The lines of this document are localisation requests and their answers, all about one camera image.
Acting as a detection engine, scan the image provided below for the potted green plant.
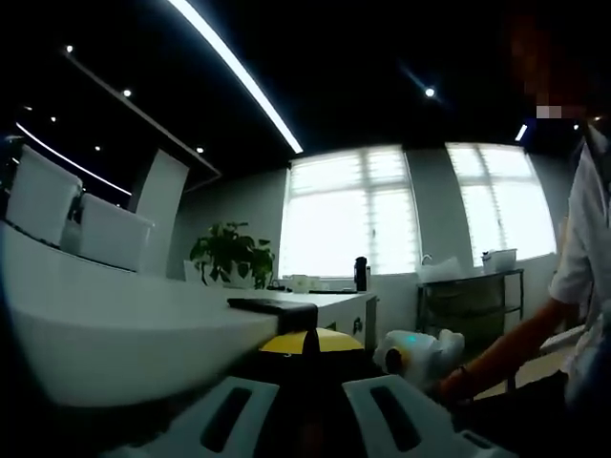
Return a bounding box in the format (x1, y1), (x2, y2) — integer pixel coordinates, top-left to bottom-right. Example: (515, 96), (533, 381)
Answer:
(189, 220), (277, 291)

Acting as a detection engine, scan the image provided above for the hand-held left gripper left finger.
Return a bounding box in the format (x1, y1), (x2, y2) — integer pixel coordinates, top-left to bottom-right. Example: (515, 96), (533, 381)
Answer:
(102, 331), (316, 458)

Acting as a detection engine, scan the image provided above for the person in white shirt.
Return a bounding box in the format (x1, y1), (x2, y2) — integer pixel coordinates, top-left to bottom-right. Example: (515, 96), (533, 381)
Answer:
(548, 128), (611, 406)

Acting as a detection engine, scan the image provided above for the low white storage box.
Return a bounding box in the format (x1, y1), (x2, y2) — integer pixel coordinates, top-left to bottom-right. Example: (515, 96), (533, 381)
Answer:
(71, 192), (157, 273)

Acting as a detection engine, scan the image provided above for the large bright window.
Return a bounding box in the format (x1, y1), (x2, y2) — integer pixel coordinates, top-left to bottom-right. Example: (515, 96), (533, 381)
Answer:
(279, 145), (424, 278)
(446, 141), (559, 268)

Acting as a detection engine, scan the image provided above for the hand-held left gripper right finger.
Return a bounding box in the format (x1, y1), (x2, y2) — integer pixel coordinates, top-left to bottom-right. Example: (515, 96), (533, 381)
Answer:
(314, 327), (516, 458)

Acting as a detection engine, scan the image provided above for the black bottle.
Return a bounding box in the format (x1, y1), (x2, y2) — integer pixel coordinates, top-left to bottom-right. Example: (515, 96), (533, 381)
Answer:
(353, 256), (369, 292)

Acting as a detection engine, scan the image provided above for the tall white storage box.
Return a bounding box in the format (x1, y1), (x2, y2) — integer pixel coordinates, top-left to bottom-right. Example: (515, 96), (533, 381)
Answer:
(4, 142), (85, 249)

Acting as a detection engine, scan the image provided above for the metal storage rack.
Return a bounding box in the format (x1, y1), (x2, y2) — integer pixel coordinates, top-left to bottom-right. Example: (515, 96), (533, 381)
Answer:
(415, 267), (526, 344)

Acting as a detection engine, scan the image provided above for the black fixed fixture clamp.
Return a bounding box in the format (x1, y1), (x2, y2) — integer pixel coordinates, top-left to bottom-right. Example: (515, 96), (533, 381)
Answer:
(227, 298), (319, 334)

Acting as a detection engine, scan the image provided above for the white bin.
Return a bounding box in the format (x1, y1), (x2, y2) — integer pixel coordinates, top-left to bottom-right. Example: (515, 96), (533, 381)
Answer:
(481, 247), (519, 275)

